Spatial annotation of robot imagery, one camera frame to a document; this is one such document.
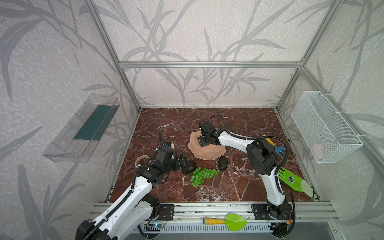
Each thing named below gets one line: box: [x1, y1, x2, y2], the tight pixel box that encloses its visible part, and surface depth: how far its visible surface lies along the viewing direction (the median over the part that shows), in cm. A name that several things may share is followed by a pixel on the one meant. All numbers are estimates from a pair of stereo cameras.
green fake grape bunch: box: [190, 167, 220, 189], surface depth 84 cm
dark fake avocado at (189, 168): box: [182, 160, 197, 175], surface depth 86 cm
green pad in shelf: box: [74, 105, 120, 141], surface depth 69 cm
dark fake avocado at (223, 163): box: [218, 156, 228, 172], surface depth 89 cm
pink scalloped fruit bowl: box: [187, 129, 226, 160], surface depth 94 cm
